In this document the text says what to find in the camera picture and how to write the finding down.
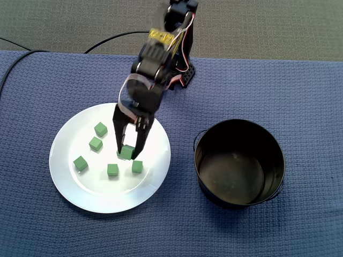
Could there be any white round plate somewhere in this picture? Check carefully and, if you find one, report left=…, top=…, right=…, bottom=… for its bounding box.
left=49, top=103, right=172, bottom=214

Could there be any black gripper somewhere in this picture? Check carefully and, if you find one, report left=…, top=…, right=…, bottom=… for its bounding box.
left=113, top=77, right=165, bottom=160

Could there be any thick black cable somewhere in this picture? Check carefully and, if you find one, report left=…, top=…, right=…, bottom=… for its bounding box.
left=0, top=31, right=150, bottom=93

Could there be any thin black cable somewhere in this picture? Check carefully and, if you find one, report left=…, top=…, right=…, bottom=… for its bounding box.
left=0, top=36, right=32, bottom=51

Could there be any blue woven table cloth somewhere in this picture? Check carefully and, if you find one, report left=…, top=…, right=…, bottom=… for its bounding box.
left=0, top=50, right=343, bottom=257

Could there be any black metal bucket container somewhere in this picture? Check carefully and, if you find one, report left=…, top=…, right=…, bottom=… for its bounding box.
left=192, top=119, right=286, bottom=210

